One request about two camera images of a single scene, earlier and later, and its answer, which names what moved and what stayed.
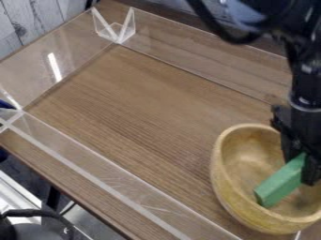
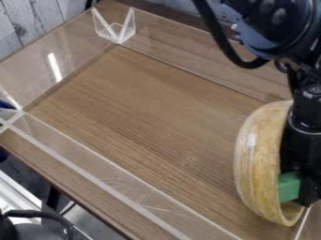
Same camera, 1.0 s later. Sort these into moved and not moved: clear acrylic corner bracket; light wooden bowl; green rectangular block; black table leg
Moved: light wooden bowl; green rectangular block
Not moved: black table leg; clear acrylic corner bracket
